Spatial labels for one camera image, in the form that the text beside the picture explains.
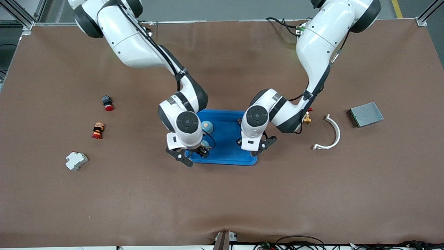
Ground blue plastic tray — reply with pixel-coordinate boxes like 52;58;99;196
185;109;259;166

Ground red button orange black body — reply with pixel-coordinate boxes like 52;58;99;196
92;122;105;140

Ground white circuit breaker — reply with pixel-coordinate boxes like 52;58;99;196
65;151;89;171

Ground grey metal power supply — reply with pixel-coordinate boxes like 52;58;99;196
347;102;385;128

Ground white curved plastic bracket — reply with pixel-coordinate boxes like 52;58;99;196
312;114;341;151

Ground grey metal table bracket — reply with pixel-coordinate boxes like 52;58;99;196
212;230;238;250

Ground black looped cable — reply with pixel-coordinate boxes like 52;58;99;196
276;235;326;250

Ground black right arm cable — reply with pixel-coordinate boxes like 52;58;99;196
138;21;216;150

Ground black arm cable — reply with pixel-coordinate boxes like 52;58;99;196
287;31;349;134
138;21;216;150

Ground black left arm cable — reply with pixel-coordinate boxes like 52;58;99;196
287;31;349;134

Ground black base cable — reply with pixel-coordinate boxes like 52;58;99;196
265;17;302;35

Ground tangled black cables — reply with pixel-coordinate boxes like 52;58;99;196
326;240;444;250

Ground aluminium frame post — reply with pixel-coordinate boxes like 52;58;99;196
0;0;45;36
416;0;444;27

